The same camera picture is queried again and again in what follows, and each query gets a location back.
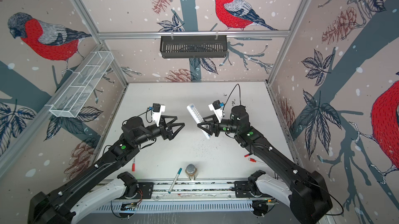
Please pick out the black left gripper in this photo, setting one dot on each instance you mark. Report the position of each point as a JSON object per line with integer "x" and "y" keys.
{"x": 170, "y": 125}

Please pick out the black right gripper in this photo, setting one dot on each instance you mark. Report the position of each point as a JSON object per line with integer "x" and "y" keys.
{"x": 215, "y": 128}

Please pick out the white remote control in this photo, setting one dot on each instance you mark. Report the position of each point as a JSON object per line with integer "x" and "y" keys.
{"x": 196, "y": 116}

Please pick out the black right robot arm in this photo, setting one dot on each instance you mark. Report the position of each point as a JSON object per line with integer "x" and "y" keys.
{"x": 305, "y": 193}

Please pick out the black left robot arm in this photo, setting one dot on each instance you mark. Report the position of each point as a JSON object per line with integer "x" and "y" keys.
{"x": 57, "y": 206}

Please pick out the silver metal binder clip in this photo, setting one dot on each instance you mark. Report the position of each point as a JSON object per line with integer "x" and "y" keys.
{"x": 191, "y": 171}

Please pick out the teal capped marker pen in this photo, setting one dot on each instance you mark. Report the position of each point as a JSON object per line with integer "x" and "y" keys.
{"x": 174, "y": 181}

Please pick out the red marker left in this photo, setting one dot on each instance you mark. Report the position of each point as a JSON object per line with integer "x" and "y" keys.
{"x": 133, "y": 165}

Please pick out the black hanging plastic basket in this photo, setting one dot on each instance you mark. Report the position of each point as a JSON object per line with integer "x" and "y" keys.
{"x": 193, "y": 47}

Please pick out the aluminium top crossbar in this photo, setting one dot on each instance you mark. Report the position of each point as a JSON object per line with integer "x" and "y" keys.
{"x": 156, "y": 35}

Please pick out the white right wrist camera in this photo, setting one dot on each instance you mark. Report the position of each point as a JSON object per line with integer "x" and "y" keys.
{"x": 218, "y": 108}

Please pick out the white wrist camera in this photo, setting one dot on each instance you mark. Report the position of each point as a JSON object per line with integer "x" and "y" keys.
{"x": 218, "y": 108}
{"x": 157, "y": 110}

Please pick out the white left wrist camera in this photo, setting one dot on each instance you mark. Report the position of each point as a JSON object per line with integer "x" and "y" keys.
{"x": 157, "y": 110}

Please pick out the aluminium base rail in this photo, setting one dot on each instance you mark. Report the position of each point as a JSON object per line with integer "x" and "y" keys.
{"x": 189, "y": 197}

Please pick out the white wire mesh basket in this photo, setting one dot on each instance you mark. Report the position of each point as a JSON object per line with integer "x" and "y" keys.
{"x": 74, "y": 97}

